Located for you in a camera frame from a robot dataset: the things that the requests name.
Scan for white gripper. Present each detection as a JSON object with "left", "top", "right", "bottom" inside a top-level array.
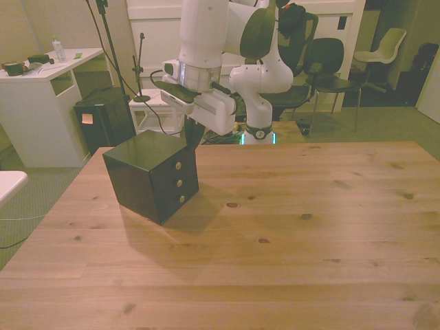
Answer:
[{"left": 184, "top": 91, "right": 237, "bottom": 153}]

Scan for black drawer with round knob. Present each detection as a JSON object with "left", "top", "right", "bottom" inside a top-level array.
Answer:
[
  {"left": 151, "top": 167, "right": 199, "bottom": 199},
  {"left": 153, "top": 185, "right": 201, "bottom": 226},
  {"left": 149, "top": 149, "right": 198, "bottom": 182}
]

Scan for black drawer cabinet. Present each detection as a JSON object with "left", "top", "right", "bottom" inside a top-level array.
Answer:
[{"left": 102, "top": 129, "right": 201, "bottom": 227}]

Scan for white side table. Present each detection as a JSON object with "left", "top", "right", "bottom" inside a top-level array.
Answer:
[{"left": 128, "top": 88, "right": 187, "bottom": 136}]

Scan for black microphone stand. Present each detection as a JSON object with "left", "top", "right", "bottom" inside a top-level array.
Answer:
[{"left": 131, "top": 32, "right": 152, "bottom": 104}]

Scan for black box cabinet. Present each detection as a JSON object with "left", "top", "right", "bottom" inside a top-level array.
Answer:
[{"left": 73, "top": 87, "right": 137, "bottom": 156}]

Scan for black tripod pole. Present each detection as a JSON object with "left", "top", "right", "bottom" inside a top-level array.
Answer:
[{"left": 93, "top": 0, "right": 135, "bottom": 135}]

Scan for black office chair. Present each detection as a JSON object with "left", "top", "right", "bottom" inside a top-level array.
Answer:
[{"left": 261, "top": 2, "right": 320, "bottom": 138}]

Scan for black shell chair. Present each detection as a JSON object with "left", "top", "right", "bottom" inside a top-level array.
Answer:
[{"left": 303, "top": 36, "right": 362, "bottom": 138}]

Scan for clear plastic bottle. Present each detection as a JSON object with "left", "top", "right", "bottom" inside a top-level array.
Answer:
[{"left": 51, "top": 34, "right": 67, "bottom": 64}]

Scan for white desk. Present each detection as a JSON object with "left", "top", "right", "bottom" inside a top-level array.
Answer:
[{"left": 0, "top": 47, "right": 115, "bottom": 169}]

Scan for dark flat object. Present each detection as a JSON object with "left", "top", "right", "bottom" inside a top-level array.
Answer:
[{"left": 27, "top": 54, "right": 56, "bottom": 66}]

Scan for white rounded table edge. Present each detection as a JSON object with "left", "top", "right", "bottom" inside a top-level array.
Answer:
[{"left": 0, "top": 170, "right": 29, "bottom": 208}]

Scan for dark round cup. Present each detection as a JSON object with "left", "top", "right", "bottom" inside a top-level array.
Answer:
[{"left": 1, "top": 60, "right": 24, "bottom": 78}]

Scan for white shell chair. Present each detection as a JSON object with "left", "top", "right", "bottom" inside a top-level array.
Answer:
[{"left": 353, "top": 27, "right": 408, "bottom": 93}]

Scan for coiled floor cables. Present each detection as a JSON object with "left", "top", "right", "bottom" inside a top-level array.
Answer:
[{"left": 200, "top": 126, "right": 245, "bottom": 146}]

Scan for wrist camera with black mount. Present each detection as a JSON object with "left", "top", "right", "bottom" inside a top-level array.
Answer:
[{"left": 159, "top": 81, "right": 202, "bottom": 115}]

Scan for black hanging cable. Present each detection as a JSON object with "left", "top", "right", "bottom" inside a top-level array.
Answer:
[{"left": 85, "top": 0, "right": 186, "bottom": 137}]

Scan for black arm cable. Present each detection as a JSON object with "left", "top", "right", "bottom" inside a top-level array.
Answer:
[{"left": 149, "top": 69, "right": 166, "bottom": 87}]

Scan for thin floor cable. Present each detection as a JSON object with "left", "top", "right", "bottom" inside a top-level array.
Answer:
[{"left": 0, "top": 212, "right": 47, "bottom": 250}]

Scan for dark object by wall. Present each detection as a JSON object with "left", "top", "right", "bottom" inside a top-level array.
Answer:
[{"left": 410, "top": 42, "right": 440, "bottom": 89}]

